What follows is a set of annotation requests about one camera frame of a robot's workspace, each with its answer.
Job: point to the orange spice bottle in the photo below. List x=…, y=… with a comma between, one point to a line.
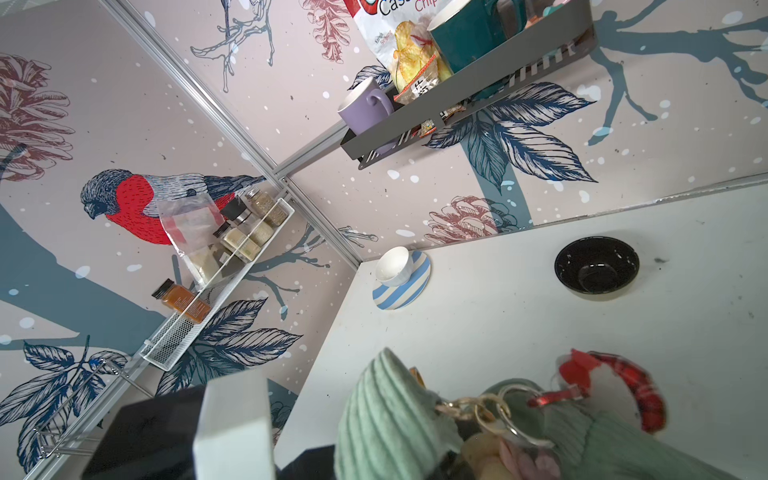
x=182, y=301

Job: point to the green corduroy bag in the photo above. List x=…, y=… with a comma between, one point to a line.
x=393, y=427

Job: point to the white small bowl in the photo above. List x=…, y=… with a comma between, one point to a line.
x=395, y=267

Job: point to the dark metal wall shelf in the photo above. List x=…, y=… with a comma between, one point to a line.
x=561, y=38

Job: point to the black small bowl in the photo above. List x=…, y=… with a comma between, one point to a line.
x=596, y=265

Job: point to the far brown spice jar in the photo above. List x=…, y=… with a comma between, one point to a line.
x=265, y=206

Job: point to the green mug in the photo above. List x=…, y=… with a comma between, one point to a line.
x=466, y=30

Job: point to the purple mug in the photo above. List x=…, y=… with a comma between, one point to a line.
x=366, y=105

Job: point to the red Chuba chips bag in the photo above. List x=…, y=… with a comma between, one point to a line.
x=399, y=33

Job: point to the white wire spice rack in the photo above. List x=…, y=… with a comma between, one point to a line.
x=165, y=347

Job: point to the clear plastic zip bag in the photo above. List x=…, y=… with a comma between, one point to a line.
x=189, y=224

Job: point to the black lid spice jar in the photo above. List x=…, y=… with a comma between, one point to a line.
x=247, y=221

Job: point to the beige spice jar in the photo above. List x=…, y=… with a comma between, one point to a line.
x=237, y=242

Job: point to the blue striped saucer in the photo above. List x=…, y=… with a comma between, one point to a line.
x=396, y=297

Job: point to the metal wire hook rack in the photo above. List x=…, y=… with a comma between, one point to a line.
x=95, y=389

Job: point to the red white bear charm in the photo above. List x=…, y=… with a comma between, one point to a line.
x=608, y=383

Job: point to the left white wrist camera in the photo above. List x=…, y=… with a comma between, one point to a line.
x=222, y=430

